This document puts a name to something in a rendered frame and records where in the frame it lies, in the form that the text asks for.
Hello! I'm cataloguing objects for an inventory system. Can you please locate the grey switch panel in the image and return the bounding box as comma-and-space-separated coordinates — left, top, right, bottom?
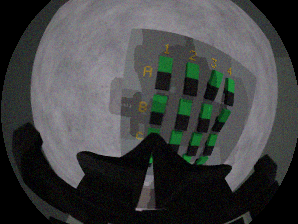
120, 28, 257, 165

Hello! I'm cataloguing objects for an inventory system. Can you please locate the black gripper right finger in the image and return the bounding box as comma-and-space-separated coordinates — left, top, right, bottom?
152, 132, 233, 209

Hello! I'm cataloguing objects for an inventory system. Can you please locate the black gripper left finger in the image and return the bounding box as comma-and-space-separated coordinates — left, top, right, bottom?
76, 132, 154, 208

